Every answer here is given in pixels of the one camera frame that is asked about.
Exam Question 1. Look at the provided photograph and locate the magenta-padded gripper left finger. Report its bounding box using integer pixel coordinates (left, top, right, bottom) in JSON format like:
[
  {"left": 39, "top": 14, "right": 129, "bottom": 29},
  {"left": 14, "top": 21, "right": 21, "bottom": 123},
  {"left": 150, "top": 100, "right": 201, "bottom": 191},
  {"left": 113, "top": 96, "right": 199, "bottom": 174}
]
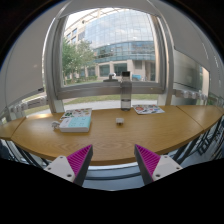
[{"left": 43, "top": 143, "right": 94, "bottom": 187}]

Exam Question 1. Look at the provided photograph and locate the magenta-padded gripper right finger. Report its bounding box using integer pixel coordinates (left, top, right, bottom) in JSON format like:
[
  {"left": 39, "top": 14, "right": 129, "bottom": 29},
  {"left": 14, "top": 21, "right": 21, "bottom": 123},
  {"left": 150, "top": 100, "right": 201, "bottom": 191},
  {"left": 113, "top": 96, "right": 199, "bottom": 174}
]
[{"left": 134, "top": 143, "right": 184, "bottom": 186}]

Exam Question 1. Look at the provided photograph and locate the white power strip plug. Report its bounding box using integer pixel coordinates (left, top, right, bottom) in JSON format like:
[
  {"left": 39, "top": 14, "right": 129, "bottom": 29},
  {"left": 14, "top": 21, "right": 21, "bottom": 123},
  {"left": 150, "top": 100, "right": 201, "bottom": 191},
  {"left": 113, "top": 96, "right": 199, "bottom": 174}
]
[{"left": 50, "top": 120, "right": 61, "bottom": 131}]

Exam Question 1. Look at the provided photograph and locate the white and teal power strip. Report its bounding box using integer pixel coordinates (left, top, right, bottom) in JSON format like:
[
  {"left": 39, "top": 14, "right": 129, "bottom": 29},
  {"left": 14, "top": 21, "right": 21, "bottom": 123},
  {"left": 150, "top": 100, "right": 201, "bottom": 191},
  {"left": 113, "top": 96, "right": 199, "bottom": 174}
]
[{"left": 58, "top": 116, "right": 93, "bottom": 134}]

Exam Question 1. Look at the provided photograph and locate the sticker sheet with green stickers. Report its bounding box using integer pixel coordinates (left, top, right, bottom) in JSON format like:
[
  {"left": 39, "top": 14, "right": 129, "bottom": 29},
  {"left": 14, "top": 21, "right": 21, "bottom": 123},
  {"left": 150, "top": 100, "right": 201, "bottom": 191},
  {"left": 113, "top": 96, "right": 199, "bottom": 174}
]
[{"left": 59, "top": 107, "right": 93, "bottom": 120}]

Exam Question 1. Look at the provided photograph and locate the sticker sheet with red sticker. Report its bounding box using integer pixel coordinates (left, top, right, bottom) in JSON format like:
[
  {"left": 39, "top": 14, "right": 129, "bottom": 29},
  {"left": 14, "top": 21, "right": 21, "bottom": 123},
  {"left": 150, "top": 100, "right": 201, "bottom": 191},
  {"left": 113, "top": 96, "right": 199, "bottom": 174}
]
[{"left": 132, "top": 104, "right": 166, "bottom": 116}]

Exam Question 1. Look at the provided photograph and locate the clear black-capped water bottle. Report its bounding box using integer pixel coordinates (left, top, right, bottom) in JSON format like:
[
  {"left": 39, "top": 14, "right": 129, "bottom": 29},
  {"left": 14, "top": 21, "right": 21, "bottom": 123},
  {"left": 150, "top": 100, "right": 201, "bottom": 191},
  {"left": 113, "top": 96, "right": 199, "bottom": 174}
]
[{"left": 120, "top": 70, "right": 133, "bottom": 112}]

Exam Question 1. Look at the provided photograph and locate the grey window frame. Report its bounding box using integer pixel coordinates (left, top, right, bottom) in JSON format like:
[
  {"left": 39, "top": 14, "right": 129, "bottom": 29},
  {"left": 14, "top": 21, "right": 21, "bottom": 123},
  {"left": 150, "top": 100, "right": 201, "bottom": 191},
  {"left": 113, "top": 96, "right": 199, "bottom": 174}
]
[{"left": 43, "top": 6, "right": 176, "bottom": 114}]

